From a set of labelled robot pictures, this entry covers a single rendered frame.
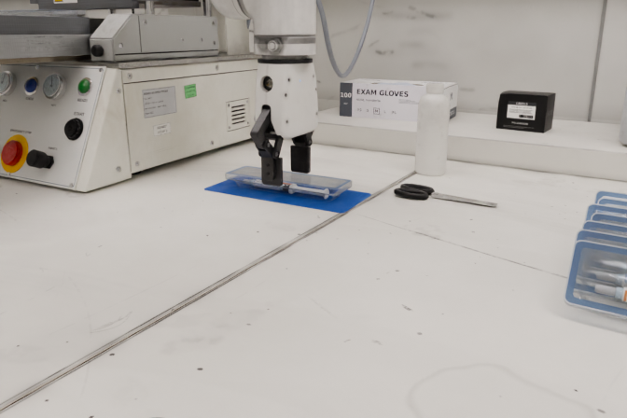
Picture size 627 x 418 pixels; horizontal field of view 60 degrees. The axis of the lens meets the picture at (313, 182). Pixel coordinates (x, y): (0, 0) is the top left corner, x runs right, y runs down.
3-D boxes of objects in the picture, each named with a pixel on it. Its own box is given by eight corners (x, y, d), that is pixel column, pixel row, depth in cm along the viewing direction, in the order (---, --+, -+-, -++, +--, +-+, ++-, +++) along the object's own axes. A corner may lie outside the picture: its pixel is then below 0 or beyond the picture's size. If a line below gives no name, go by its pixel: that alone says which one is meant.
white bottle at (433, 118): (449, 176, 87) (455, 85, 83) (418, 176, 87) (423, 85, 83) (441, 168, 92) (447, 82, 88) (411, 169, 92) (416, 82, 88)
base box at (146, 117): (166, 122, 138) (161, 53, 133) (294, 135, 121) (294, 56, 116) (-53, 168, 92) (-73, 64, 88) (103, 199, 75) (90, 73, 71)
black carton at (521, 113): (505, 124, 108) (508, 89, 107) (551, 129, 103) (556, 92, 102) (494, 128, 104) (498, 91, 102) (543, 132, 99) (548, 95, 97)
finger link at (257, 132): (254, 113, 68) (260, 153, 70) (285, 93, 74) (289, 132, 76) (245, 112, 68) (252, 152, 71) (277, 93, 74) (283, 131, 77)
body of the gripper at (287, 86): (289, 53, 67) (290, 142, 70) (327, 50, 76) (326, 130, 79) (240, 52, 71) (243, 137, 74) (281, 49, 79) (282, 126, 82)
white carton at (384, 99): (359, 109, 129) (360, 77, 127) (456, 116, 119) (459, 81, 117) (338, 116, 119) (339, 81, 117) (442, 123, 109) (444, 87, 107)
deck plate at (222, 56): (161, 53, 134) (160, 48, 133) (282, 56, 118) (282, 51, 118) (-25, 62, 94) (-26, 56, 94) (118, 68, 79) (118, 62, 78)
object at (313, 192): (224, 188, 81) (223, 173, 80) (245, 178, 85) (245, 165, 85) (336, 205, 72) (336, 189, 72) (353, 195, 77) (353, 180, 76)
